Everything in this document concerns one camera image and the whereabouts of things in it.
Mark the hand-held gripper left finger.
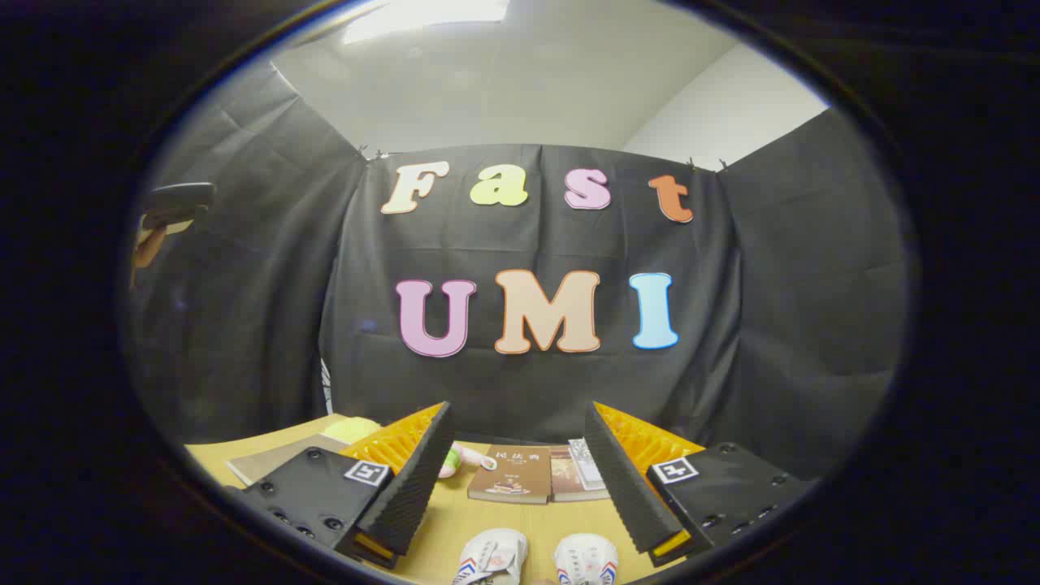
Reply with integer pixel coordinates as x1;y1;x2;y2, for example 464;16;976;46
221;401;456;570

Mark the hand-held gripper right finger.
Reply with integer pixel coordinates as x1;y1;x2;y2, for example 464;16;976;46
583;401;817;568

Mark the white striped canvas shoe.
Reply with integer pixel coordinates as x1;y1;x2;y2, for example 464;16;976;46
554;533;619;585
453;528;529;585

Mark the beige storage box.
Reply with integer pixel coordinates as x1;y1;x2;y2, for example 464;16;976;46
226;433;352;487

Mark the white book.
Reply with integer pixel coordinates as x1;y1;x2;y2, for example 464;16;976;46
567;437;609;492

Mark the pink and green plush toy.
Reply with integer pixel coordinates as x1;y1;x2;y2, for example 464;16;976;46
439;443;498;480

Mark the yellow plush toy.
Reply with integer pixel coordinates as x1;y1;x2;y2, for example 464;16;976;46
321;416;383;445

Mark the brown book with picture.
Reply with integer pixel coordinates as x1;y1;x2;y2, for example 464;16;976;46
467;444;553;505

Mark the black backdrop cloth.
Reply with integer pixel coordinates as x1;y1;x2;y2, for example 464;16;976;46
122;61;911;480

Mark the dark grey object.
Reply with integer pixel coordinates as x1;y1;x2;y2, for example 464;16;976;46
140;182;218;235

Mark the ceiling light panel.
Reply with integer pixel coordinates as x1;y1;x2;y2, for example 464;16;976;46
341;0;513;46

